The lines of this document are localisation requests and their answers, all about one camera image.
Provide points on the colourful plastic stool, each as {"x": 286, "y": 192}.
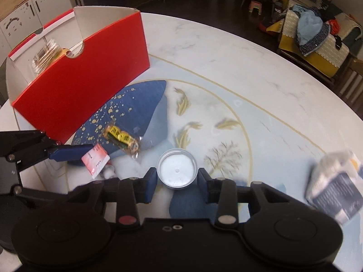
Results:
{"x": 255, "y": 7}

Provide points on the blue and white tissue pack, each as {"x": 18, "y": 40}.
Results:
{"x": 337, "y": 184}

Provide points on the red cardboard box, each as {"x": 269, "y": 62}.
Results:
{"x": 85, "y": 85}

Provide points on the small yellow item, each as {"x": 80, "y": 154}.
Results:
{"x": 65, "y": 52}

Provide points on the red and black floor item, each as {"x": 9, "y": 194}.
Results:
{"x": 263, "y": 25}

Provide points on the orange bag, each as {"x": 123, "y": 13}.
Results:
{"x": 334, "y": 27}

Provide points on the white cabinet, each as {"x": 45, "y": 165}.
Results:
{"x": 34, "y": 11}

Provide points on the yellow green candy packet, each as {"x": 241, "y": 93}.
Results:
{"x": 122, "y": 138}

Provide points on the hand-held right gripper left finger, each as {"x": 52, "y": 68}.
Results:
{"x": 153, "y": 185}

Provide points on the small white ball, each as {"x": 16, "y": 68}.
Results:
{"x": 108, "y": 172}

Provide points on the wooden chair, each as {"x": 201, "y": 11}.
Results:
{"x": 353, "y": 82}

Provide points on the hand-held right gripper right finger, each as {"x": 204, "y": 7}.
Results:
{"x": 202, "y": 188}

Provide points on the sofa with yellow white cover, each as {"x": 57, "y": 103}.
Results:
{"x": 326, "y": 51}

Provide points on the light blue jacket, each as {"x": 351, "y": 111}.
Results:
{"x": 310, "y": 28}

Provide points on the clear snack packet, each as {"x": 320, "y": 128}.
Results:
{"x": 45, "y": 56}

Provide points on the white round lid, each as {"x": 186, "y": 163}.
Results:
{"x": 177, "y": 168}

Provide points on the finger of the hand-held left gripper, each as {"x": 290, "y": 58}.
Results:
{"x": 37, "y": 195}
{"x": 71, "y": 152}

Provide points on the red and white sachet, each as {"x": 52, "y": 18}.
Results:
{"x": 95, "y": 161}

